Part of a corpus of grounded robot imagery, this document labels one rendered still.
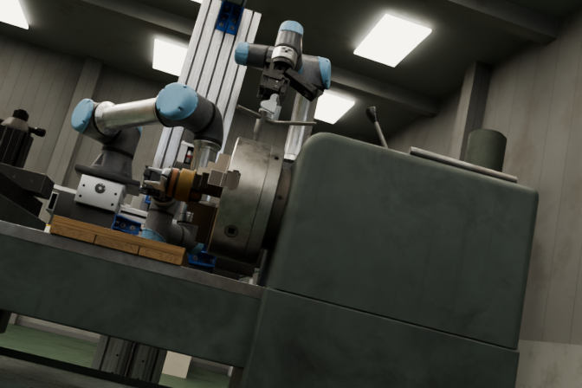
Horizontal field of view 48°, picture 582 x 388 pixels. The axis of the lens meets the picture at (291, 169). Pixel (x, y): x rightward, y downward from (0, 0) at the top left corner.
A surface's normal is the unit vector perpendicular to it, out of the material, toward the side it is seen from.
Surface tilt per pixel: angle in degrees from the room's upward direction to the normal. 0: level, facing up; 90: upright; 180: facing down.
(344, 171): 90
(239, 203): 104
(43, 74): 90
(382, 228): 90
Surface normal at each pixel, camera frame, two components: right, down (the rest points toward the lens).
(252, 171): 0.19, -0.50
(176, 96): -0.42, -0.34
